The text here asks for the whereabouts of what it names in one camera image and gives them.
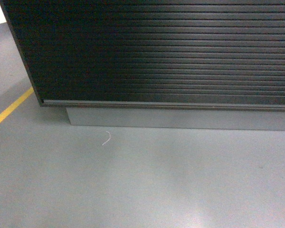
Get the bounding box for black slatted checkout counter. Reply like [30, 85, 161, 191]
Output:
[0, 0, 285, 131]

